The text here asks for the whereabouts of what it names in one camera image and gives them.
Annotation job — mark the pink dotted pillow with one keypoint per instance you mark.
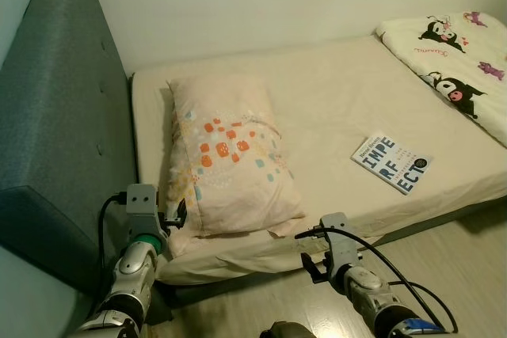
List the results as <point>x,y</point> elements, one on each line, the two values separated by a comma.
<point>230,156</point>

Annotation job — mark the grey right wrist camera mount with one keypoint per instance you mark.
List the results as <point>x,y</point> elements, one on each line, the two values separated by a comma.
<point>337,239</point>

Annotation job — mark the white book blue letters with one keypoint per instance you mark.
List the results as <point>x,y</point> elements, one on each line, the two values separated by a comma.
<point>392,164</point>

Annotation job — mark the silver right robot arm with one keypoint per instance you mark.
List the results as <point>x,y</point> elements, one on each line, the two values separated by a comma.
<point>372,290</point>

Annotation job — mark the teal upholstered bed frame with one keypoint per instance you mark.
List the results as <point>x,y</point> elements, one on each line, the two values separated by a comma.
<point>63,116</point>

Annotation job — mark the cream cartoon print duvet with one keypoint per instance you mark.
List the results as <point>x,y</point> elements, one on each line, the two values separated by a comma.
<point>467,61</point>

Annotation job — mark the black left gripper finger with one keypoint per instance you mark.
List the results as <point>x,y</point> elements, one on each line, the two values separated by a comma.
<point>183,211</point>

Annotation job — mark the cream sheeted mattress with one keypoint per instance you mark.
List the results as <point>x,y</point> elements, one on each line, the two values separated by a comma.
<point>333,100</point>

